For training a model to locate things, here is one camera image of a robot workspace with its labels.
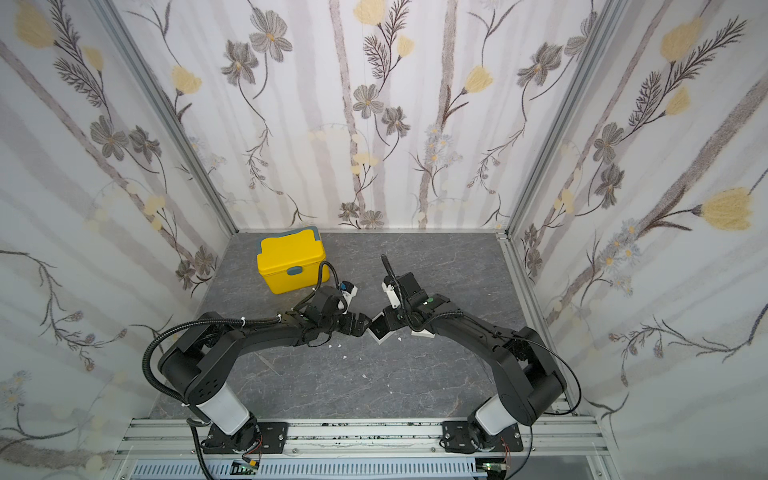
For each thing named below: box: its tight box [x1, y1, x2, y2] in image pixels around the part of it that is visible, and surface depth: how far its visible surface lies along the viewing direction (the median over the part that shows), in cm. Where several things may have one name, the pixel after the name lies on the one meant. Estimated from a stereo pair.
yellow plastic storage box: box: [257, 226, 330, 295], surface depth 97 cm
